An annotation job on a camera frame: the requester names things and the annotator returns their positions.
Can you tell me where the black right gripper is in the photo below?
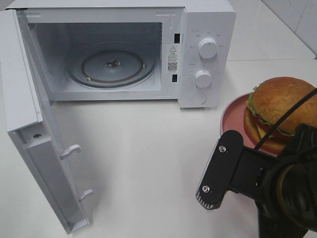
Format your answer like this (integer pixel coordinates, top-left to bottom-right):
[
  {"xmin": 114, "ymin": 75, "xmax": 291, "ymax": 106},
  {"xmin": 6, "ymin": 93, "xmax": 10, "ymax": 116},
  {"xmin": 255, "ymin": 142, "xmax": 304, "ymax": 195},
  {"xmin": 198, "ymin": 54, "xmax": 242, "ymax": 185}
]
[{"xmin": 229, "ymin": 124, "xmax": 317, "ymax": 238}]

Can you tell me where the pink round plate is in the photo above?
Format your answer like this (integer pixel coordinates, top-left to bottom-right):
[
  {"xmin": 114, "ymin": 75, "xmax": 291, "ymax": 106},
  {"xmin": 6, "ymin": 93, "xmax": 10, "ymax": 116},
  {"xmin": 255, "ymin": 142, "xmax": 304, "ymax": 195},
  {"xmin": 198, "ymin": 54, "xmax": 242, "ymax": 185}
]
[{"xmin": 220, "ymin": 93, "xmax": 290, "ymax": 156}]

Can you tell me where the burger with lettuce and cheese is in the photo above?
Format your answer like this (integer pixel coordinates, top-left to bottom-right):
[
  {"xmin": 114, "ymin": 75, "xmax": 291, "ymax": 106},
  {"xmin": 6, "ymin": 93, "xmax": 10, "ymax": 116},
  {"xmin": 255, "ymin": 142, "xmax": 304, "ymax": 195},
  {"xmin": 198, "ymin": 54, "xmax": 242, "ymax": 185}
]
[{"xmin": 243, "ymin": 76, "xmax": 317, "ymax": 154}]

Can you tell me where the round white door button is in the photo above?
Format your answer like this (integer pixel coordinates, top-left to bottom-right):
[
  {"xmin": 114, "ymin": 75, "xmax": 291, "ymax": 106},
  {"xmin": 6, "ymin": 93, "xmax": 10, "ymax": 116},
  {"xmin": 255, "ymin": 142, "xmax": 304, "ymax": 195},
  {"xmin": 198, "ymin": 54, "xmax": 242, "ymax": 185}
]
[{"xmin": 192, "ymin": 92, "xmax": 207, "ymax": 105}]

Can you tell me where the lower white timer knob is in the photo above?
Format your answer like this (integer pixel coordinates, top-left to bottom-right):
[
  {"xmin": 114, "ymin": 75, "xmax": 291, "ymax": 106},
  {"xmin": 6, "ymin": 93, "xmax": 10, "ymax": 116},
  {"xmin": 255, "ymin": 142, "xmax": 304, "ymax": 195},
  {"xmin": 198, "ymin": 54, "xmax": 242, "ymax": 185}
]
[{"xmin": 194, "ymin": 70, "xmax": 212, "ymax": 88}]

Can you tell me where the upper white power knob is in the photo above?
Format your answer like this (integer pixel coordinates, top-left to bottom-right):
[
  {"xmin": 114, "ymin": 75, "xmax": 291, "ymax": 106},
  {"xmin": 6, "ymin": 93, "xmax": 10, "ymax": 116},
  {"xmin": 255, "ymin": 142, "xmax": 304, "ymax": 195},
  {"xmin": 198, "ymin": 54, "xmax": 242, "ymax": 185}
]
[{"xmin": 198, "ymin": 36, "xmax": 218, "ymax": 59}]

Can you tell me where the white microwave oven body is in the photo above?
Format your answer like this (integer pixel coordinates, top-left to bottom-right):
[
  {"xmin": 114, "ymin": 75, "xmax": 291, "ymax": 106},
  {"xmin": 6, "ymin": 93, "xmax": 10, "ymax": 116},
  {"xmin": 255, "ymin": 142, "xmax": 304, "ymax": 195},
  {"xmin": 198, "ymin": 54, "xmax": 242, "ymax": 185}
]
[{"xmin": 5, "ymin": 0, "xmax": 236, "ymax": 108}]

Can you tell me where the glass microwave turntable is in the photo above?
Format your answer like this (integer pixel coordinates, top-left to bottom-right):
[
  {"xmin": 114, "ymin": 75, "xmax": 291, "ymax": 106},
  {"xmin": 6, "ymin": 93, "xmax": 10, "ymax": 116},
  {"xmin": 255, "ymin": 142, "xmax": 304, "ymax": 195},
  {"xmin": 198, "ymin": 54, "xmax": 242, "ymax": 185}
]
[{"xmin": 67, "ymin": 41, "xmax": 161, "ymax": 89}]

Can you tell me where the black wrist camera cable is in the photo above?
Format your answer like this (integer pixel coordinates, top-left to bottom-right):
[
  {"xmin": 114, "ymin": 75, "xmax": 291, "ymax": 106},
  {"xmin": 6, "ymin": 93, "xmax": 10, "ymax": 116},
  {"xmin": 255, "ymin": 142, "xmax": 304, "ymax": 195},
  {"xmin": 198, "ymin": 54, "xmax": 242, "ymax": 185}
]
[{"xmin": 254, "ymin": 86, "xmax": 317, "ymax": 151}]

